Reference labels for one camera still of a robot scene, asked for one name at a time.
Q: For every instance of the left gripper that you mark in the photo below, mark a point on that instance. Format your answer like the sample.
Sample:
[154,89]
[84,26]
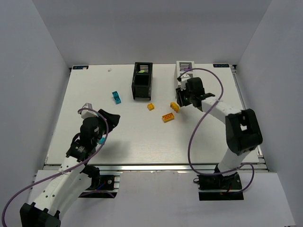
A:
[107,118]

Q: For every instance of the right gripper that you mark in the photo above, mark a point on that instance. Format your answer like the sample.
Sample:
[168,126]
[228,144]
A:
[181,99]

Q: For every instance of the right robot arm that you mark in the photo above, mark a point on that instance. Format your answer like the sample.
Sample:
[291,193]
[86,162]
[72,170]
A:
[242,130]

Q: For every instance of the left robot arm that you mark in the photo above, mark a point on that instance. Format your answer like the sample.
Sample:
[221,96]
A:
[75,175]

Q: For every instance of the yellow curved lego brick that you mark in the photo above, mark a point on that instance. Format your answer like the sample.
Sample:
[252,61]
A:
[174,106]

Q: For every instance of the cyan lego brick front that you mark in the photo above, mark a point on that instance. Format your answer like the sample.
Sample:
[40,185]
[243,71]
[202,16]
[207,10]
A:
[101,141]

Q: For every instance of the cyan lego brick pair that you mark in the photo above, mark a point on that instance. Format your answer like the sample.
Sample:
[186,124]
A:
[116,97]

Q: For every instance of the white slotted container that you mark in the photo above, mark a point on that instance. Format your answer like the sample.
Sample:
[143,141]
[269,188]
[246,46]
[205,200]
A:
[181,67]

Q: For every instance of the orange long lego brick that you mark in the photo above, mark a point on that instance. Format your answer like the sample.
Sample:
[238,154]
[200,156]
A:
[168,117]

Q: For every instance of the yellow square lego brick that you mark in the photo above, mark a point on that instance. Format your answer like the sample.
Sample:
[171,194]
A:
[150,106]

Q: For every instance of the black slotted container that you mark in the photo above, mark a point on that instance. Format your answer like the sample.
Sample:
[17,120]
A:
[142,82]

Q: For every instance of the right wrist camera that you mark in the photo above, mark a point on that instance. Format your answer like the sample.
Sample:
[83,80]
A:
[182,80]

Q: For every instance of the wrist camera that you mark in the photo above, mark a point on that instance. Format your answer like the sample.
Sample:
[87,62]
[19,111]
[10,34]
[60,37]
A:
[182,80]
[87,111]

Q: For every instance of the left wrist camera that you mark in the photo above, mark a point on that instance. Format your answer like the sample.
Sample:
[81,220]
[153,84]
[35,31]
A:
[87,111]

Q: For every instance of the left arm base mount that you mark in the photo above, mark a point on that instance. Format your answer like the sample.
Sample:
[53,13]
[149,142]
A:
[106,186]

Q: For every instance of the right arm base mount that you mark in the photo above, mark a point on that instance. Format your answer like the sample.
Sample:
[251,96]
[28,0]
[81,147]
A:
[219,188]

